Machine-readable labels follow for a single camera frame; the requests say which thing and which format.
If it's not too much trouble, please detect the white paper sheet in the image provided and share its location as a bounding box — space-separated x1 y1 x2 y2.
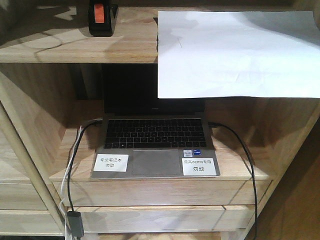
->
157 11 320 99

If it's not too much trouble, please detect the black stapler with orange label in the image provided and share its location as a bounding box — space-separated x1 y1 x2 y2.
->
88 0 119 37

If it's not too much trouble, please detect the grey open laptop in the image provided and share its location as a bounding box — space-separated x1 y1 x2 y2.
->
91 63 220 180

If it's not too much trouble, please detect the white label right on laptop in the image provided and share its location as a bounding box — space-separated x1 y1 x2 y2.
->
181 157 217 177

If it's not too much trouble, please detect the white label on laptop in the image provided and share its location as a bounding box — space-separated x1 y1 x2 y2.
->
93 154 129 172
181 157 217 177

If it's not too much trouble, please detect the white label left on laptop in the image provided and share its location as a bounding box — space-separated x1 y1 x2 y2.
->
93 154 129 172

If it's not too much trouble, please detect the light wooden shelf unit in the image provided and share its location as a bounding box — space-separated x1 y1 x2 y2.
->
0 0 320 240

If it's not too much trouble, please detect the grey usb hub adapter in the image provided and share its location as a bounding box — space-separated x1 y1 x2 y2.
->
67 211 84 238

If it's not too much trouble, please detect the black cable right of laptop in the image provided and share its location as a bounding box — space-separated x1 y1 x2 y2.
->
208 121 259 240

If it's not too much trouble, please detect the black cable of laptop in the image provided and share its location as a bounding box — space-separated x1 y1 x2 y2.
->
208 121 259 240
66 119 103 213

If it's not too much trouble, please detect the black cable left of laptop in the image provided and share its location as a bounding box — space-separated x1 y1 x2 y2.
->
66 119 103 213

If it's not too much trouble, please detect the white cable left of laptop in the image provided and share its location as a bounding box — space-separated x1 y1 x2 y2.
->
58 118 101 240

